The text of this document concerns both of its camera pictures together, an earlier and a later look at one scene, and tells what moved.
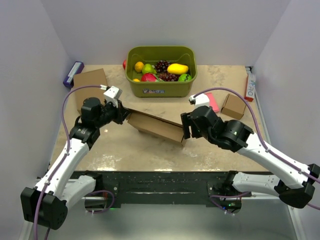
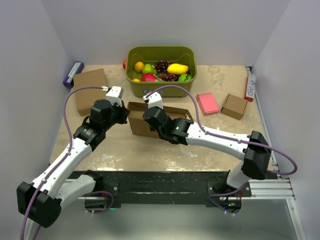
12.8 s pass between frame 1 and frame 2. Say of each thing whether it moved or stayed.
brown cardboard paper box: moved
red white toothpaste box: stayed
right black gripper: moved
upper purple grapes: stayed
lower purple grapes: stayed
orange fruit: stayed
